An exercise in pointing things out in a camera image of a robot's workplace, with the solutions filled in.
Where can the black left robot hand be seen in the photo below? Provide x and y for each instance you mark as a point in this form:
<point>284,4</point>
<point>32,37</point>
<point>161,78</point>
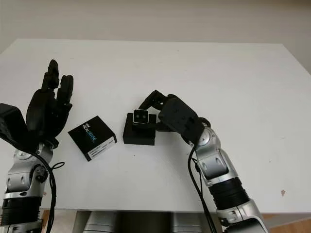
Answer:
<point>41,111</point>

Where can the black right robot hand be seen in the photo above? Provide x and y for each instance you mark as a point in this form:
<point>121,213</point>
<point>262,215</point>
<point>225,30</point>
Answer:
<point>155,99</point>

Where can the small silver depth camera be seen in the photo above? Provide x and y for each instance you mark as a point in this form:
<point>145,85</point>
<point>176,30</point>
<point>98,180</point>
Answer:
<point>141,117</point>

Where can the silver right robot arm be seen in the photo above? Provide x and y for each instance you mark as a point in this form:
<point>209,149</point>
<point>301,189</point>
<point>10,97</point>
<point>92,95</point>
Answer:
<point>218,165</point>

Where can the black box base with foam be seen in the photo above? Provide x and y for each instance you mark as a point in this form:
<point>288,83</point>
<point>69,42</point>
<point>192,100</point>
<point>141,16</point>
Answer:
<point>138,138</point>

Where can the black RealSense box lid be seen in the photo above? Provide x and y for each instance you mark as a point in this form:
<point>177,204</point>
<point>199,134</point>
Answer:
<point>87,136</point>

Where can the grey and black robot torso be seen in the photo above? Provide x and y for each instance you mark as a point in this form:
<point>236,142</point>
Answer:
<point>145,222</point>

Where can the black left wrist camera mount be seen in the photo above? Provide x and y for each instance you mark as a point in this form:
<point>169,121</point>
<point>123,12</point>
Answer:
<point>9,119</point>

